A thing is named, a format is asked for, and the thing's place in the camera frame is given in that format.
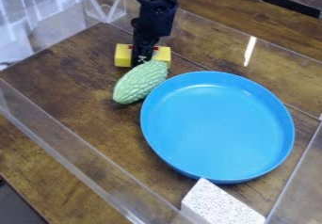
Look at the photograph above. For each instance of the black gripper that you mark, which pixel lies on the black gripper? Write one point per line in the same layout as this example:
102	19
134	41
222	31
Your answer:
153	25

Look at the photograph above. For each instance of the yellow butter block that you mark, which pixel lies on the yellow butter block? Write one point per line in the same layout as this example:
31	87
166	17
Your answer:
162	54

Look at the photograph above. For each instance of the green bitter gourd toy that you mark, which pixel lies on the green bitter gourd toy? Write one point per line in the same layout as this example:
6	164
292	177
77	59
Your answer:
137	83

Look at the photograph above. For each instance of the blue round tray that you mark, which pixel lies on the blue round tray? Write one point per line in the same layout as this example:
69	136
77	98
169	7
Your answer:
217	126

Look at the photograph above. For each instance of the white speckled foam block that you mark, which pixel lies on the white speckled foam block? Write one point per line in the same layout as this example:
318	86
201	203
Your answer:
211	206

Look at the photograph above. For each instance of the clear acrylic enclosure wall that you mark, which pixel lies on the clear acrylic enclosure wall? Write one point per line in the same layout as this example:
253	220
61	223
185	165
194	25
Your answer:
74	154

